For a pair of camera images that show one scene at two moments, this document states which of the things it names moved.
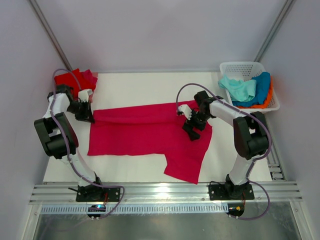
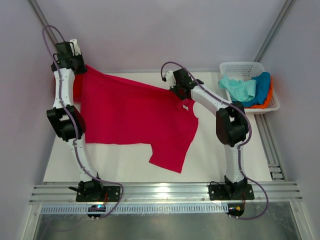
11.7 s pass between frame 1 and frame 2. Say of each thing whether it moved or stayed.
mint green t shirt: stayed
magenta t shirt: moved
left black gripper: moved
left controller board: stayed
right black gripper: moved
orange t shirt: stayed
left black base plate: stayed
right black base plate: stayed
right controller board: stayed
